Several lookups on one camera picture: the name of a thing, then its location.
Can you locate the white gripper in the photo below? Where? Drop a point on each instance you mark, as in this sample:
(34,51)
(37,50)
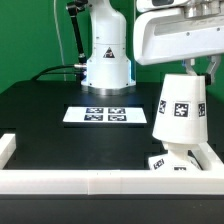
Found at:
(167,35)

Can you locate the white lamp shade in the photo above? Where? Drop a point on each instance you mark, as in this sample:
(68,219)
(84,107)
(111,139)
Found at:
(181,116)

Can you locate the white lamp base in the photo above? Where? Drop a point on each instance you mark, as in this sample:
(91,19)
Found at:
(176,159)

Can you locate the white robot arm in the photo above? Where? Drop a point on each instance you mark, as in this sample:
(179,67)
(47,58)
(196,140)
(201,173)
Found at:
(108,68)

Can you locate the white marker tag board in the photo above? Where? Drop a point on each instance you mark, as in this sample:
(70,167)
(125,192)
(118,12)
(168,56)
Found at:
(130,115)

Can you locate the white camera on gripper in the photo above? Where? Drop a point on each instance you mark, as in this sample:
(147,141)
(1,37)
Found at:
(148,5)

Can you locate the white U-shaped frame wall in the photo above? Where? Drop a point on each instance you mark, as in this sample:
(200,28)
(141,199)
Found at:
(208,180)

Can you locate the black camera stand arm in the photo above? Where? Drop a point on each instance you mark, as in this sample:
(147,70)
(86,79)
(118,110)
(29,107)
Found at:
(73,9)

